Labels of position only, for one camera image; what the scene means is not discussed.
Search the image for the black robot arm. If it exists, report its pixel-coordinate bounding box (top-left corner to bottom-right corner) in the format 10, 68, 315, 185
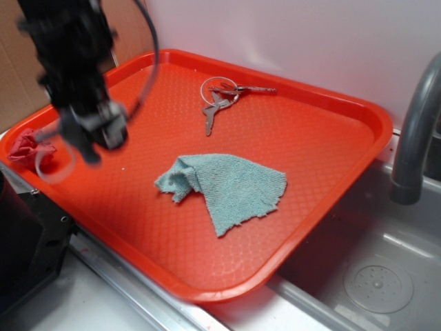
17, 1, 127, 164

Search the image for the gray sink faucet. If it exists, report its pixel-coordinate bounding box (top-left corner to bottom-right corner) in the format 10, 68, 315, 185
389, 54, 440, 205

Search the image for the black cable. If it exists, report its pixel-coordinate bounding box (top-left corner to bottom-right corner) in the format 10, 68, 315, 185
127, 0, 161, 120

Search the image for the teal terry cloth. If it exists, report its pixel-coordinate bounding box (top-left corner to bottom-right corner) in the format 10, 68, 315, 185
154, 154, 287, 237

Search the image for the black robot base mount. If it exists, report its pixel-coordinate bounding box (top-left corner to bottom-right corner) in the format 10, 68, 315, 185
1, 175, 74, 315

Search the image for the bunch of silver keys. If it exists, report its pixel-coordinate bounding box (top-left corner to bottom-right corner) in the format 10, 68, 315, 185
200, 76, 278, 137

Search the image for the crumpled red paper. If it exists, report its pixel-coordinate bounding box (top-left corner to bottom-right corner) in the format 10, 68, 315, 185
7, 128, 57, 170

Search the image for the red plastic tray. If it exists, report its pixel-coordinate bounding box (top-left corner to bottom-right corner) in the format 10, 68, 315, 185
1, 50, 393, 303

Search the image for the sink drain cover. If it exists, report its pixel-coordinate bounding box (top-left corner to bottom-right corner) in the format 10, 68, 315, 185
343, 257, 413, 314

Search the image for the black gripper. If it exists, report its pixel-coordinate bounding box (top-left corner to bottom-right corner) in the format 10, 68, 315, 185
59, 100, 128, 164

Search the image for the stainless steel sink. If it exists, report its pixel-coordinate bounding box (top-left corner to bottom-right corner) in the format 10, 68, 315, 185
208, 163, 440, 330

